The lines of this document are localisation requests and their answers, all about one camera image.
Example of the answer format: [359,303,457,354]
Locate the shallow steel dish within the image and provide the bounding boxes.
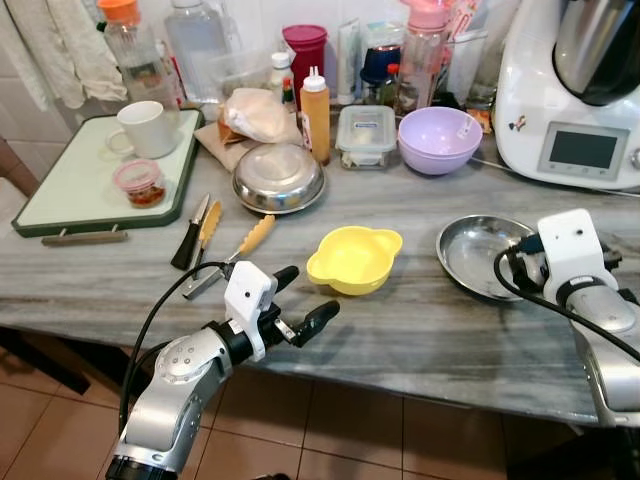
[437,214,547,302]

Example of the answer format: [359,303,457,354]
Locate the clear bottle pink lid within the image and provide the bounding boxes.
[397,0,452,117]

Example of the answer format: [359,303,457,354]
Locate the orange squeeze sauce bottle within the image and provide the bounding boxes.
[300,66,332,167]

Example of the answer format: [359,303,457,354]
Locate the clear bottle orange cap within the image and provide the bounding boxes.
[97,0,182,111]

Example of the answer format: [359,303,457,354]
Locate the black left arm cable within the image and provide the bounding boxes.
[118,262,237,433]

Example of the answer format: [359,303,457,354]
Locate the white cutting board green rim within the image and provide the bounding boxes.
[12,110,207,239]

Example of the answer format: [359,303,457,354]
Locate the dark blue jar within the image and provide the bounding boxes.
[360,44,399,107]

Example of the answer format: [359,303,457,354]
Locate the white food processor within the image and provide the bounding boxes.
[493,0,640,192]

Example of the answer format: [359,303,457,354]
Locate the black handled knife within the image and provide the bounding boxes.
[170,194,212,272]

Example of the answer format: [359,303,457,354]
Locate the small white capped bottle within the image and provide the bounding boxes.
[270,51,299,113]

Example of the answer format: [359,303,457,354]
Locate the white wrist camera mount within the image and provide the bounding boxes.
[537,208,612,306]
[223,261,278,363]

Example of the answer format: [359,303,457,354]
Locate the large clear plastic bottle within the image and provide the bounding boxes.
[165,0,230,102]

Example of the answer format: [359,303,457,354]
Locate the maroon plastic container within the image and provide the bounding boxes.
[282,24,330,106]

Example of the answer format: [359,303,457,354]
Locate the clear plastic box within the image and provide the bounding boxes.
[210,49,277,102]

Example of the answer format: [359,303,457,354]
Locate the steel mixing jug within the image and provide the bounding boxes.
[553,0,640,107]

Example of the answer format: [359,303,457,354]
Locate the white upright tube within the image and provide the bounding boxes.
[337,19,364,103]

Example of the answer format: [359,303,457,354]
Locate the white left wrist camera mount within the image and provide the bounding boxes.
[223,261,278,363]

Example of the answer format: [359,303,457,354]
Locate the beige hanging towel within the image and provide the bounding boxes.
[0,0,127,109]

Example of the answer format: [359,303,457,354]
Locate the glass container with lid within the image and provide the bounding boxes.
[336,104,399,170]

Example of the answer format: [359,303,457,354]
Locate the brown paper bag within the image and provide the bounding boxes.
[194,87,305,172]

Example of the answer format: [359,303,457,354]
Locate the yellow handled broad knife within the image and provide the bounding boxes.
[183,214,277,300]

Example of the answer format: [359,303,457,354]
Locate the small pink lidded container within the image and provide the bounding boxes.
[112,159,168,209]

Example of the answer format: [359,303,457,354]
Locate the purple plastic bowl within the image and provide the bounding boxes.
[398,106,485,177]

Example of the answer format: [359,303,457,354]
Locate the yellow handled small knife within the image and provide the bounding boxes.
[190,199,224,273]

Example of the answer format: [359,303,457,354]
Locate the round steel bowl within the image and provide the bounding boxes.
[232,142,327,216]

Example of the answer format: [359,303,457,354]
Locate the yellow plastic bowl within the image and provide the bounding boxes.
[306,226,404,298]

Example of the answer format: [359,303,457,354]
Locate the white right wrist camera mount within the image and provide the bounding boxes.
[537,208,612,306]

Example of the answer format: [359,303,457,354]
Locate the white ceramic mug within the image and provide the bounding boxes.
[105,100,182,160]

